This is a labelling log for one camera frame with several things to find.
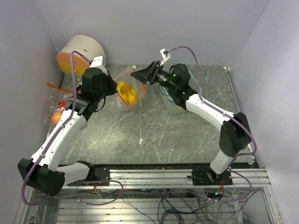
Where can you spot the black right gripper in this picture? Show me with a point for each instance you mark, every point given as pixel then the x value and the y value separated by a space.
pixel 149 73

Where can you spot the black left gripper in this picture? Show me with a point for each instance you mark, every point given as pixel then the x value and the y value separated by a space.
pixel 106 76

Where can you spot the clear orange-zip bag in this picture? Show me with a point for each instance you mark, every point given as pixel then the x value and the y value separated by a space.
pixel 136 85
pixel 54 95

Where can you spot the yellow toy banana bunch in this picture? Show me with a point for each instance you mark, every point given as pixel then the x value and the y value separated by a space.
pixel 127 93

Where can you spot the red toy wax apple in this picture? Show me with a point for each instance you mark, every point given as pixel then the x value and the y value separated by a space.
pixel 62 104

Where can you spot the clear orange-zip top bag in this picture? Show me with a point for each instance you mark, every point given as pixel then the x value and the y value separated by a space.
pixel 54 95

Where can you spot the pink toy peach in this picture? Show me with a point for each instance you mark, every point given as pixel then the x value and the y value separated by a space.
pixel 55 118

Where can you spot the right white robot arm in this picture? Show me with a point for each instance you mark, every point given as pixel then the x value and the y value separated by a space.
pixel 233 127

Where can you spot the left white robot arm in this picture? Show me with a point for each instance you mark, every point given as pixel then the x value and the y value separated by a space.
pixel 42 171

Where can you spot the white cylinder with orange face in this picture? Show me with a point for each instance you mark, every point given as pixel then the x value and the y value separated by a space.
pixel 86 49

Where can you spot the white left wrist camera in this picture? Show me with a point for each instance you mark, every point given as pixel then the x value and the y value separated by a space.
pixel 97 62

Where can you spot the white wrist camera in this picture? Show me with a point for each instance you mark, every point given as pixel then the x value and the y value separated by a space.
pixel 165 56
pixel 97 62

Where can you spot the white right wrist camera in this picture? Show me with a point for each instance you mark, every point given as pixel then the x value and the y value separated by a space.
pixel 165 56

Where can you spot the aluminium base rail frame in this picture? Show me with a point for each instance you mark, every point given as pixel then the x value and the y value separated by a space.
pixel 157 194

